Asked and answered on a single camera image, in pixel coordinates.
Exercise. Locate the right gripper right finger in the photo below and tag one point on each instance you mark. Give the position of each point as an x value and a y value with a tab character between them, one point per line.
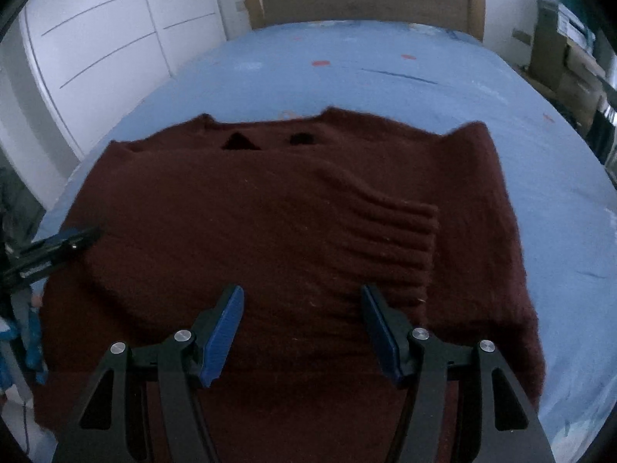
463	403

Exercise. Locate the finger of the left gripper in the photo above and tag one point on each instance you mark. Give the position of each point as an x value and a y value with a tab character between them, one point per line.
42	258

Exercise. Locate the blue cartoon bed sheet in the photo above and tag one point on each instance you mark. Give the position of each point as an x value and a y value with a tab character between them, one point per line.
437	81

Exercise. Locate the dark red knitted sweater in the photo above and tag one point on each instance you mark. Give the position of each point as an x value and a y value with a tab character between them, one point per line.
301	214

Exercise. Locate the white wardrobe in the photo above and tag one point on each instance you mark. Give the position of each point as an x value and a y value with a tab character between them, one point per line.
71	69

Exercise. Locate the wooden drawer cabinet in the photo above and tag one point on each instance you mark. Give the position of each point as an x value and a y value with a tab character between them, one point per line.
563	67

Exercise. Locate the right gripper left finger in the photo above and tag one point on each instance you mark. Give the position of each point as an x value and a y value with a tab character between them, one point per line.
138	398

